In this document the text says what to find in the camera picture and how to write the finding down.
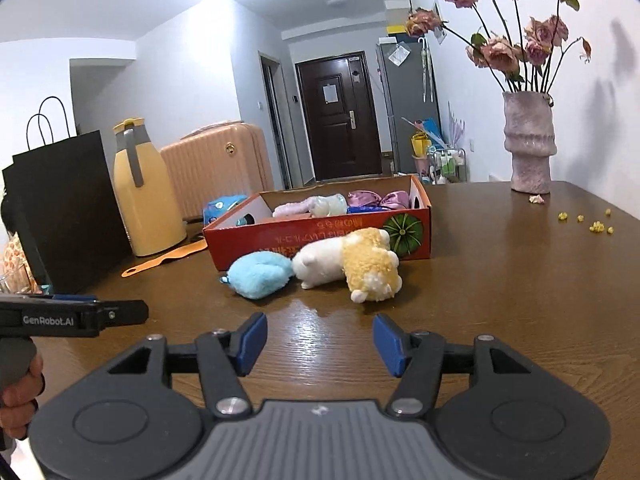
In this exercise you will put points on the white and yellow plush dog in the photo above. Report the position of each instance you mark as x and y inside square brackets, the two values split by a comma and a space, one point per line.
[350, 260]

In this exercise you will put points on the purple satin pouch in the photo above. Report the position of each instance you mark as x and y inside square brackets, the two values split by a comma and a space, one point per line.
[396, 200]
[365, 197]

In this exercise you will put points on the fallen rose petal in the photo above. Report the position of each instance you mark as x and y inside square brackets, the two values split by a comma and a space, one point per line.
[536, 199]

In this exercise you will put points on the orange plastic shoehorn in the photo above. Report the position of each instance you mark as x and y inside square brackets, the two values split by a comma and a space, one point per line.
[160, 261]

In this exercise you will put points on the grey interior door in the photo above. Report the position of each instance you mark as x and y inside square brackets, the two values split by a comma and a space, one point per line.
[275, 125]

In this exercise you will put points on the clear soft plastic bottle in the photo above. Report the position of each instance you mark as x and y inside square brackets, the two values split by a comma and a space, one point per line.
[327, 205]

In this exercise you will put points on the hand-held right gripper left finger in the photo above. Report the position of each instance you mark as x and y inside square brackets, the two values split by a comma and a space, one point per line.
[252, 342]

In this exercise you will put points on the black paper bag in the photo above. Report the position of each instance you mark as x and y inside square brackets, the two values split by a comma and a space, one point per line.
[70, 215]

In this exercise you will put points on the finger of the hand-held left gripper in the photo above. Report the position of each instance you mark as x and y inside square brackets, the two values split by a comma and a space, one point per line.
[125, 311]

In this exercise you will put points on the light purple fluffy cloth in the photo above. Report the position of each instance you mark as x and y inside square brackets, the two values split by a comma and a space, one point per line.
[292, 208]

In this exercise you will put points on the scattered yellow flower bits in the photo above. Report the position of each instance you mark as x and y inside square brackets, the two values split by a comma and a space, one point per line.
[595, 226]

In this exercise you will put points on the cluttered storage cart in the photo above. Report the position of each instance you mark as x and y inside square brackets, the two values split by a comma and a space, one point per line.
[447, 165]

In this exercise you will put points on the blue cloth item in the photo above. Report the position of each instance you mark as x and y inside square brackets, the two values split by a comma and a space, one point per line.
[359, 209]

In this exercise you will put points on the pink hard-shell suitcase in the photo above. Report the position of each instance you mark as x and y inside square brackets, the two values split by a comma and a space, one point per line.
[215, 170]

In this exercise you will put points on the yellow bucket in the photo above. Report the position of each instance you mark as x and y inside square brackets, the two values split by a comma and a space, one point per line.
[420, 145]

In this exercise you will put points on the orange cardboard box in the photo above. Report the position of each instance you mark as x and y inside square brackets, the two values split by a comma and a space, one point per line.
[320, 237]

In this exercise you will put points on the person's left hand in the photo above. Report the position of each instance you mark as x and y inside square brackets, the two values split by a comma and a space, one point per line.
[22, 400]

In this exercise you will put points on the dark wooden door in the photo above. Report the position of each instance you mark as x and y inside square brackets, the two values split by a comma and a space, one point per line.
[340, 120]

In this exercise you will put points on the pink bucket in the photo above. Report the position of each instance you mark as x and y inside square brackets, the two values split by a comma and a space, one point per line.
[421, 165]

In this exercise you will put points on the light blue plush toy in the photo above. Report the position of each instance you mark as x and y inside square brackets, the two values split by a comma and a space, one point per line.
[260, 275]

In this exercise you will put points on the pink stone vase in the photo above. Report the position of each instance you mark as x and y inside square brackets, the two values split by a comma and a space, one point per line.
[530, 145]

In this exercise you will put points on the yellow thermos jug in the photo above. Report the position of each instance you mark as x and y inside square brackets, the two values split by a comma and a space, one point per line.
[147, 195]

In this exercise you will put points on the orange patterned packet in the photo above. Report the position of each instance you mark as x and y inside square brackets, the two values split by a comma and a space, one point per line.
[15, 265]

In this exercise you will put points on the dried pink roses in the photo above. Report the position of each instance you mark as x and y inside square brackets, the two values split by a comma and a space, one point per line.
[500, 55]

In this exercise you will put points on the blue tissue pack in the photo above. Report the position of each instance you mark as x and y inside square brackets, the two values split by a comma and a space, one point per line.
[222, 206]

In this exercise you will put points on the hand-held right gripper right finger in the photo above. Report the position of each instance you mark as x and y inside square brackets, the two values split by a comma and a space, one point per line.
[387, 342]

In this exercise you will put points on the grey refrigerator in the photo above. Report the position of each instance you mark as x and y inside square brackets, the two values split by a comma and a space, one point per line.
[405, 110]

